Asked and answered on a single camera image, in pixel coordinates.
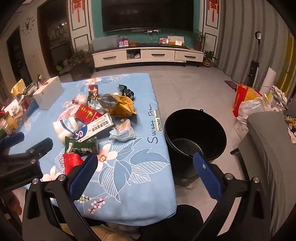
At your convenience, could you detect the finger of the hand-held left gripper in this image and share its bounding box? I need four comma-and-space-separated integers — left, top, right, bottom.
0, 132, 25, 151
0, 138, 53, 167

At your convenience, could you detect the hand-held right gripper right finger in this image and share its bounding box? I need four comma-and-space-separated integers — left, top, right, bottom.
193, 152, 278, 241

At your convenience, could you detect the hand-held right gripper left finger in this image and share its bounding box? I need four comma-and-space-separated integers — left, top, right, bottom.
22, 153, 109, 241

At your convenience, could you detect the red carton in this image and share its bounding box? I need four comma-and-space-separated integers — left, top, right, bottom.
62, 152, 84, 175

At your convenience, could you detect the white blue plastic wrapper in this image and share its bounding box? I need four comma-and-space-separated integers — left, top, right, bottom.
53, 116, 87, 142

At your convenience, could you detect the pink packet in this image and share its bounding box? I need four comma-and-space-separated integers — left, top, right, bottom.
58, 105, 80, 121

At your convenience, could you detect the white blue medicine box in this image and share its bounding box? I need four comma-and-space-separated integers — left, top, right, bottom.
74, 113, 115, 142

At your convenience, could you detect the black bucket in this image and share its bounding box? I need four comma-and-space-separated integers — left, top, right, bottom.
164, 109, 227, 186

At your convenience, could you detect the red cigarette pack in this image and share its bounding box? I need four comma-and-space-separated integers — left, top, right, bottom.
75, 104, 103, 124

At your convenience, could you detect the light blue wrapper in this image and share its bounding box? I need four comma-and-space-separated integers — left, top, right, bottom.
109, 117, 136, 142

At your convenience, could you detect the red green snack packet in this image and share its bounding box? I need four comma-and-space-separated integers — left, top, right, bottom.
88, 85, 100, 100

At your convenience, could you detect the clear plastic bag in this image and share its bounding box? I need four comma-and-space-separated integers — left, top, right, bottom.
98, 93, 121, 112

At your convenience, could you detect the yellow foil bag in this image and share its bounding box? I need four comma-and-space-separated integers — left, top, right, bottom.
109, 95, 137, 117

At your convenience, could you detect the dark green packet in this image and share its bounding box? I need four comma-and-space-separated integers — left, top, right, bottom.
119, 84, 135, 100

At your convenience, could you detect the person's left hand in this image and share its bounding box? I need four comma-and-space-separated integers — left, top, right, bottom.
6, 192, 23, 218

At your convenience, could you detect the yellow paper bag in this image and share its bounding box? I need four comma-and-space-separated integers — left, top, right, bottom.
10, 79, 26, 96

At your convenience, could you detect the grey sofa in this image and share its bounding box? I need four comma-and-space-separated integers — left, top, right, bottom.
238, 111, 296, 234

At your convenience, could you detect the large white plastic bag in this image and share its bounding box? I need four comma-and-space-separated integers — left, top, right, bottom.
237, 94, 271, 124

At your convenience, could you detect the red yellow shopping bag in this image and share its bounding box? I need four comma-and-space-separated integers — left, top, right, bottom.
232, 84, 263, 117

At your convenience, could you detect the cluster of potted plants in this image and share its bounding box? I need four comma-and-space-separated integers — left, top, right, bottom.
69, 49, 93, 67

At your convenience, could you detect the pile of clothes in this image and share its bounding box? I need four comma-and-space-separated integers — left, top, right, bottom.
285, 116, 296, 143

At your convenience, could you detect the crumpled grey white cloth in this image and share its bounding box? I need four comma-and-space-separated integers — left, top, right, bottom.
269, 85, 288, 110

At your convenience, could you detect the dark display cabinet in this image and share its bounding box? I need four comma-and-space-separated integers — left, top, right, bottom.
37, 0, 74, 77

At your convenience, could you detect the white paper roll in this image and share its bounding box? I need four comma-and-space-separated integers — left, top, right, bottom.
259, 67, 277, 93

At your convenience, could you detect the upright vacuum cleaner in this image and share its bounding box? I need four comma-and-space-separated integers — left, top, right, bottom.
245, 31, 262, 90

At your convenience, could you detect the small potted plant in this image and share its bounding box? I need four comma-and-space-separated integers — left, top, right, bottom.
203, 50, 217, 67

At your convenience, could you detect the grey panel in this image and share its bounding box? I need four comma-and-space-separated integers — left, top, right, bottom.
91, 36, 120, 52

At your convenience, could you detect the white television cabinet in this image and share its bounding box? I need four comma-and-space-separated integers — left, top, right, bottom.
92, 44, 204, 69

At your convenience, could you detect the tall potted plant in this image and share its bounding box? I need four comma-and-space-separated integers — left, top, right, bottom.
193, 29, 208, 51

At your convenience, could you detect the white yellow gift box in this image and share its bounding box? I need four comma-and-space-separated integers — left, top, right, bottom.
167, 35, 185, 46

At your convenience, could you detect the red knot decoration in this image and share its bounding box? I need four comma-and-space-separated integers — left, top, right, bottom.
72, 0, 85, 22
207, 0, 219, 22

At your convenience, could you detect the yellow patterned curtain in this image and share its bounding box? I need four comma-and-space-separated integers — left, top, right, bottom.
277, 30, 296, 93

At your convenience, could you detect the grey curtain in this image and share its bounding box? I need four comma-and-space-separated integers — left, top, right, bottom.
217, 0, 287, 77

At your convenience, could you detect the television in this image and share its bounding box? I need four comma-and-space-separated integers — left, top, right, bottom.
101, 0, 194, 33

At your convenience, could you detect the wall clock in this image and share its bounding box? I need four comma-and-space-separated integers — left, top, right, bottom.
22, 17, 35, 34

